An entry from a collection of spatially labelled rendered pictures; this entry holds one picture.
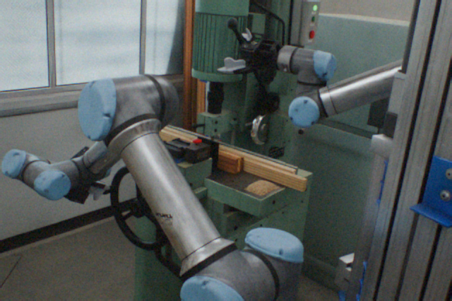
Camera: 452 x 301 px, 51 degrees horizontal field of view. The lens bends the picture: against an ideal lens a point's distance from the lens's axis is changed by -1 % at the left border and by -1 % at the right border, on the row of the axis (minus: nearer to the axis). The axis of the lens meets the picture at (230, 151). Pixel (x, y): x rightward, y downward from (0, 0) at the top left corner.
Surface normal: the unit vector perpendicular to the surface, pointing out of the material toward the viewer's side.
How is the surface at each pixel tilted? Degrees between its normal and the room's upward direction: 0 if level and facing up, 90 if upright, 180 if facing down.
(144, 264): 90
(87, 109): 85
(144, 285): 90
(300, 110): 90
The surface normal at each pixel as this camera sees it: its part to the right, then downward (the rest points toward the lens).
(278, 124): -0.61, 0.21
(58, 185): 0.76, 0.32
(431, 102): -0.84, 0.11
